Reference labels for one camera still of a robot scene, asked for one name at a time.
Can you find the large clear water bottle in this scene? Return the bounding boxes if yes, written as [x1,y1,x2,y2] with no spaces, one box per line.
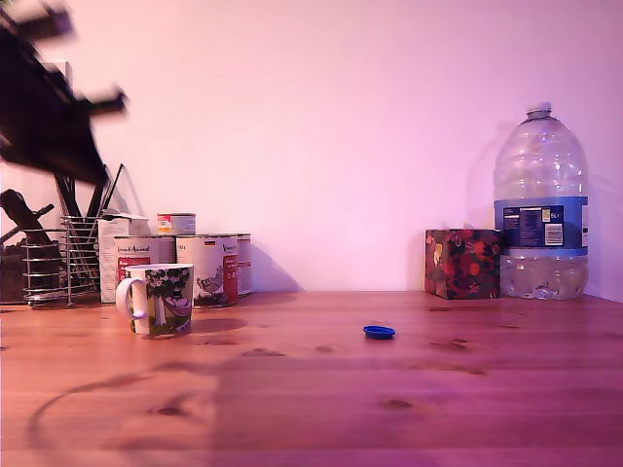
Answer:
[493,101,590,301]

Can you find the blue flat round lid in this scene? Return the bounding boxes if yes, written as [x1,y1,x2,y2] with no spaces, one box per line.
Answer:
[362,324,397,341]

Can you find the white mug with cartoon print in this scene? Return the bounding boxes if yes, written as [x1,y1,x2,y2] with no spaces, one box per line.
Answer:
[115,263,196,337]

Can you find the white red can chicken print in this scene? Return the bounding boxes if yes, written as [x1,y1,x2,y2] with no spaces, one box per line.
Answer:
[174,233,240,308]

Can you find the dark wooden kitchen utensil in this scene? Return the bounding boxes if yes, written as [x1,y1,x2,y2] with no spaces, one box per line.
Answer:
[0,189,65,278]

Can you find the black kitchen utensil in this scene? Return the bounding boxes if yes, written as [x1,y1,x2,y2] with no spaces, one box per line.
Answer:
[86,180,109,221]
[53,172,80,233]

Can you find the dark basket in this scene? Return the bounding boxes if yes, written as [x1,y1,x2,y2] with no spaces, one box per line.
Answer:
[0,242,25,305]

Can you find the small white orange can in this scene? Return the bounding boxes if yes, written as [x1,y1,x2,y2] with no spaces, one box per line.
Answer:
[156,212,198,236]

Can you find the floral tissue box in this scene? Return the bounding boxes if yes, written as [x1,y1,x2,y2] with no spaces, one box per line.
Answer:
[424,228,502,301]

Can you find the white red labelled food can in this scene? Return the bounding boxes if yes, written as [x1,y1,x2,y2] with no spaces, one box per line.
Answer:
[113,234,177,273]
[237,233,253,298]

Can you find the white carton box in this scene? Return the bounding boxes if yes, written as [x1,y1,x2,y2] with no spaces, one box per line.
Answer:
[97,212,150,305]

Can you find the grey metal spatula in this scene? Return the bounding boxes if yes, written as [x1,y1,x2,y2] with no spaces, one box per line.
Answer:
[99,162,148,219]

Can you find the chrome wire utensil rack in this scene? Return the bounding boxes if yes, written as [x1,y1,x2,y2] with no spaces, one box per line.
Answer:
[20,215,102,309]

